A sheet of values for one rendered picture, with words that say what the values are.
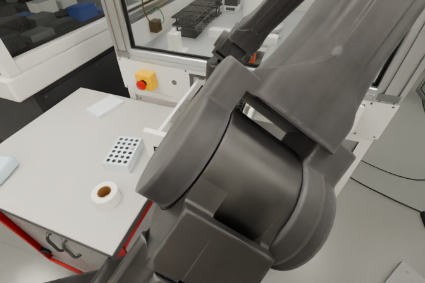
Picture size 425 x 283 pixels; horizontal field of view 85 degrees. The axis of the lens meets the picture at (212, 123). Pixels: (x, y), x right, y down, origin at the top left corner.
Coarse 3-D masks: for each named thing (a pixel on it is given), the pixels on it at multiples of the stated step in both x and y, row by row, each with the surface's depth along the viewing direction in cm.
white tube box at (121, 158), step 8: (120, 136) 82; (128, 136) 82; (120, 144) 79; (128, 144) 80; (136, 144) 80; (112, 152) 77; (120, 152) 78; (128, 152) 76; (136, 152) 77; (104, 160) 74; (112, 160) 74; (120, 160) 74; (128, 160) 74; (136, 160) 78; (104, 168) 75; (112, 168) 74; (120, 168) 73; (128, 168) 73
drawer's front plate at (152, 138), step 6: (144, 132) 65; (150, 132) 64; (156, 132) 64; (162, 132) 64; (144, 138) 67; (150, 138) 66; (156, 138) 65; (162, 138) 64; (150, 144) 68; (156, 144) 67; (150, 150) 70; (150, 156) 72
